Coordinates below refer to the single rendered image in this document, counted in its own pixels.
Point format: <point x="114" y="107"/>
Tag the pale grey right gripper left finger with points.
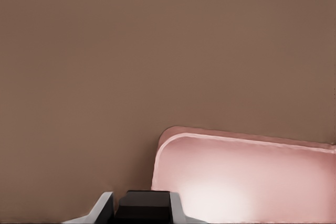
<point x="104" y="205"/>

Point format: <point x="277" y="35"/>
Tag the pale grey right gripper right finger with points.
<point x="176" y="208"/>

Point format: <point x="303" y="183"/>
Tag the pink storage box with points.
<point x="249" y="176"/>

